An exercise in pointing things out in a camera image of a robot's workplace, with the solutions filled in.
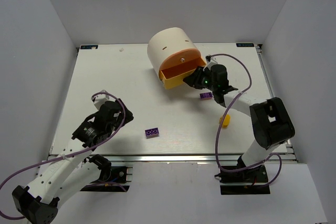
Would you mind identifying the orange drawer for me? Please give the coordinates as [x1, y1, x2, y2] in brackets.
[159, 48, 205, 71]

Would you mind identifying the yellow drawer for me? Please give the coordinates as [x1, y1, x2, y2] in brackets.
[159, 57, 206, 90]

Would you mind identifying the yellow rounded lego brick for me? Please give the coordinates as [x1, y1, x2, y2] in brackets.
[219, 114, 230, 128]

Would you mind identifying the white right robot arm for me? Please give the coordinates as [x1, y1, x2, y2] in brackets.
[183, 64, 295, 173]

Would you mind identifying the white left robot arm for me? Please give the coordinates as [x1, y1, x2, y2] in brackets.
[12, 100, 134, 223]

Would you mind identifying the purple lego brick studs up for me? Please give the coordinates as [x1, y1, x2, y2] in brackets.
[199, 92, 213, 100]

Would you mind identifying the purple lego brick underside up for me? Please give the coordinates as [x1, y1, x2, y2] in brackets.
[145, 127, 160, 138]

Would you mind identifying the white round drawer cabinet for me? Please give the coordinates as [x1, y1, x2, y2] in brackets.
[147, 27, 197, 74]

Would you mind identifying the blue label sticker right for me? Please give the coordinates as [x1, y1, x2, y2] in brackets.
[236, 42, 255, 48]

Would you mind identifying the blue label sticker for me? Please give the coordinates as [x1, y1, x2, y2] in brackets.
[236, 42, 255, 48]
[80, 45, 98, 50]

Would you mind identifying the blue label sticker left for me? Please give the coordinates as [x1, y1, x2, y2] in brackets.
[80, 45, 98, 50]

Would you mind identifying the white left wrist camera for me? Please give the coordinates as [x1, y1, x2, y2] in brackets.
[91, 90, 110, 111]

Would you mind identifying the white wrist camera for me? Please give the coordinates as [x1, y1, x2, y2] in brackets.
[91, 90, 110, 111]
[205, 55, 216, 69]

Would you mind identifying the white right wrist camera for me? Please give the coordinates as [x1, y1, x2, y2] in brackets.
[205, 55, 216, 69]

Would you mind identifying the aluminium table edge rail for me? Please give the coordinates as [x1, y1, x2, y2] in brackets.
[47, 153, 297, 163]

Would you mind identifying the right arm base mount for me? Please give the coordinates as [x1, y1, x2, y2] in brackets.
[214, 165, 270, 195]

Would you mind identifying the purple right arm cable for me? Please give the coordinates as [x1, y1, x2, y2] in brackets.
[206, 53, 284, 189]

